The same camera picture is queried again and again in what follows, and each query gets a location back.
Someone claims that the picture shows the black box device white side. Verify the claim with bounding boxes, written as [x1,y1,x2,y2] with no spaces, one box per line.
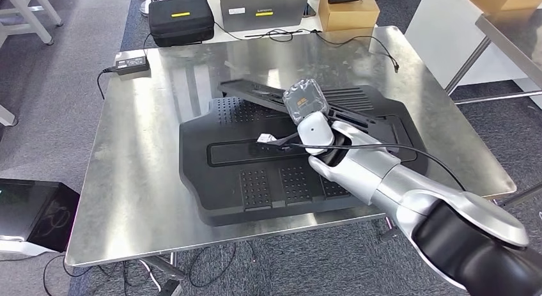
[0,178,81,257]

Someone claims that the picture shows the grey laptop yellow label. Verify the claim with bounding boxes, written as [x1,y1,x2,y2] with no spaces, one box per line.
[219,0,312,33]

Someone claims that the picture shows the black plastic licence plate bracket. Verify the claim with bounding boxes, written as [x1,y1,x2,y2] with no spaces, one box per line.
[218,79,399,136]

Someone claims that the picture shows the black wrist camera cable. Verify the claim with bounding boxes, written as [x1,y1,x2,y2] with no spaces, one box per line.
[290,142,467,192]

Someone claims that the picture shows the white table frame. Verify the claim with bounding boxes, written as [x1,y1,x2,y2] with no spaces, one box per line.
[0,0,65,47]

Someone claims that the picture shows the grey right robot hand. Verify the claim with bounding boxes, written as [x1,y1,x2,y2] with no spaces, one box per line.
[282,78,330,127]

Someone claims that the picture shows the black power adapter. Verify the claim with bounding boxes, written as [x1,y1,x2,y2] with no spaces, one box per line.
[114,54,150,76]

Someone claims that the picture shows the black case yellow label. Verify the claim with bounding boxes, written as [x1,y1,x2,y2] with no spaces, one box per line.
[148,0,215,48]

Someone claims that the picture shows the stainless steel table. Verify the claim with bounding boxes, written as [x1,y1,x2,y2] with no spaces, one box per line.
[444,8,542,106]

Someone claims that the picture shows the white cable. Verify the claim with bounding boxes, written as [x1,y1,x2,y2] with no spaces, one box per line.
[137,259,162,293]

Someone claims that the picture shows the pale wrist camera on bracket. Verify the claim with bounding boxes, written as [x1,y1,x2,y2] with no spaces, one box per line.
[256,132,300,148]

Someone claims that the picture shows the large black plastic panel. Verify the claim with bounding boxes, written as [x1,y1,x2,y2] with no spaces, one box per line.
[178,84,428,227]

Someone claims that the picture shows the stainless steel workbench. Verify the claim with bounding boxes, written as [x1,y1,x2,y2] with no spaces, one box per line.
[65,25,518,269]

